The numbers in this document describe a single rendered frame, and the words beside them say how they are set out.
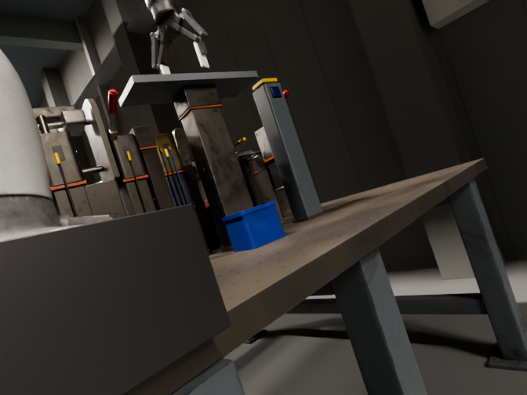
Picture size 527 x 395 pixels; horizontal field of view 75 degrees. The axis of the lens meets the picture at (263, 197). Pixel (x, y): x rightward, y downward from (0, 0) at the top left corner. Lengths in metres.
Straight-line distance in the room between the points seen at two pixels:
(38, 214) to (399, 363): 0.61
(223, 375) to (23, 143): 0.29
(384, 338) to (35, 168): 0.58
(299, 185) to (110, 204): 0.54
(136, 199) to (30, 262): 0.72
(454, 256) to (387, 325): 1.69
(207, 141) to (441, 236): 1.72
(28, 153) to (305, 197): 0.81
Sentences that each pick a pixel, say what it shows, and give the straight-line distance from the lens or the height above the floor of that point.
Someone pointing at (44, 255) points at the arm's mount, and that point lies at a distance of 0.26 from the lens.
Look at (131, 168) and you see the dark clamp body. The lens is 0.97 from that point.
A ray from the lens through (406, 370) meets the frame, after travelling 0.75.
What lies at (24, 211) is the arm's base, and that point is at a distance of 0.38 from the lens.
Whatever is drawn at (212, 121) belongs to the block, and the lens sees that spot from 0.96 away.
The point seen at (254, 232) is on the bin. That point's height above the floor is 0.74.
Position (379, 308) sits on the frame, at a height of 0.55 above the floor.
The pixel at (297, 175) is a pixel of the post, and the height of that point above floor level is 0.84.
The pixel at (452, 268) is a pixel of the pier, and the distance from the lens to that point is 2.39.
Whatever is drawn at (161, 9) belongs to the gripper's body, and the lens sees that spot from 1.09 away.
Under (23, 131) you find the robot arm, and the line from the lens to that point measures 0.42.
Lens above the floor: 0.79
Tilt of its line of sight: 1 degrees up
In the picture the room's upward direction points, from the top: 18 degrees counter-clockwise
